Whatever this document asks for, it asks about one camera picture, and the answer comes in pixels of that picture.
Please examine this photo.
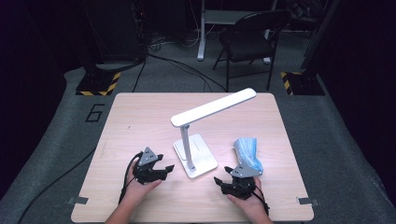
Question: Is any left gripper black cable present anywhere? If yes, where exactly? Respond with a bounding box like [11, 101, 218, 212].
[118, 151, 144, 205]

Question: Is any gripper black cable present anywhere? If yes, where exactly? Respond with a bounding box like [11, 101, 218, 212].
[251, 186, 271, 217]
[118, 151, 144, 205]

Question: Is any grey table bracket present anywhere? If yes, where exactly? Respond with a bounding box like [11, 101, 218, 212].
[66, 195, 90, 206]
[295, 196, 320, 207]

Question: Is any person's left hand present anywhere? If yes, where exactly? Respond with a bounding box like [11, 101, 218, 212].
[123, 169, 163, 207]

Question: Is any striped black stand base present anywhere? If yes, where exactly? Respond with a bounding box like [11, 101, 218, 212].
[279, 71, 326, 96]
[75, 63, 122, 97]

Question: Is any person's right hand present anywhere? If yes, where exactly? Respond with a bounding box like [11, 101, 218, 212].
[226, 176, 269, 219]

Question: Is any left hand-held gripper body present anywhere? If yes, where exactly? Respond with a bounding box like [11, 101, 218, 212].
[132, 147, 166, 186]

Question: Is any black floor cable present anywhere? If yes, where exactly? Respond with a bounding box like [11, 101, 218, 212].
[17, 148, 96, 224]
[132, 57, 148, 93]
[147, 53, 228, 93]

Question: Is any blue striped cloth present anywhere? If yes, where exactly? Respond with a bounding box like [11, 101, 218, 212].
[233, 137, 264, 175]

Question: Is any tangle of floor cables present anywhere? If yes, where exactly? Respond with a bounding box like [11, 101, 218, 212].
[148, 29, 202, 52]

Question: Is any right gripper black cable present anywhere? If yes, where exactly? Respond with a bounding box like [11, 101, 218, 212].
[251, 186, 271, 217]

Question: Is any dark equipment rack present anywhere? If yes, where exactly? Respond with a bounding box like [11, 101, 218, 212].
[82, 0, 148, 63]

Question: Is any white metal desk frame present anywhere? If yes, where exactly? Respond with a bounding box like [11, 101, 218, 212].
[196, 0, 278, 65]

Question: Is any black folding chair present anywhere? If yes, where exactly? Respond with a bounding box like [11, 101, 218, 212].
[212, 8, 292, 93]

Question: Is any white desk lamp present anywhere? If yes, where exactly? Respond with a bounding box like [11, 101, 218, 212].
[170, 88, 258, 180]

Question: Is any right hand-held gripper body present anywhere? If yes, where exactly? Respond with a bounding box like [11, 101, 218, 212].
[221, 163, 263, 201]

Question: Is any grey metal stand pole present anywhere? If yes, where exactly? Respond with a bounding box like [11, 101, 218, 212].
[300, 0, 342, 71]

